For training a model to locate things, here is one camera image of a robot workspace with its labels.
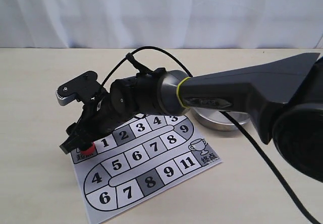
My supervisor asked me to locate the round stainless steel dish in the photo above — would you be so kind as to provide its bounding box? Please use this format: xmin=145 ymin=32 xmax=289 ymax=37
xmin=191 ymin=108 xmax=250 ymax=132

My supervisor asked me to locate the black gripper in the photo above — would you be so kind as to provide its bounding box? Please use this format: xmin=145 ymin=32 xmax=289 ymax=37
xmin=60 ymin=93 xmax=136 ymax=154

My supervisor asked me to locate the black cable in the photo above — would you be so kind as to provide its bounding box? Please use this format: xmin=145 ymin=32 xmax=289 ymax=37
xmin=97 ymin=46 xmax=319 ymax=224

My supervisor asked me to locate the red cylinder game piece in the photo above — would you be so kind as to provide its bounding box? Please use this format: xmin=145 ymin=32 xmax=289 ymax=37
xmin=80 ymin=142 xmax=95 ymax=156

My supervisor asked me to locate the white backdrop curtain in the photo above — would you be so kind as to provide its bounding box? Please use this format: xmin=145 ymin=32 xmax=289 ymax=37
xmin=1 ymin=0 xmax=322 ymax=48

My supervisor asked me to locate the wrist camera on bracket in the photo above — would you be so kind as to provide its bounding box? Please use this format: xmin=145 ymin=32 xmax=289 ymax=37
xmin=56 ymin=71 xmax=100 ymax=106

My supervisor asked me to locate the printed paper game board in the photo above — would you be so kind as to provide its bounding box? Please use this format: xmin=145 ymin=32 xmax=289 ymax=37
xmin=71 ymin=115 xmax=222 ymax=223

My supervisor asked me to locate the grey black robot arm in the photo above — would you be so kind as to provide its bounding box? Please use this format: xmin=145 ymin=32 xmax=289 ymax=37
xmin=57 ymin=52 xmax=322 ymax=181

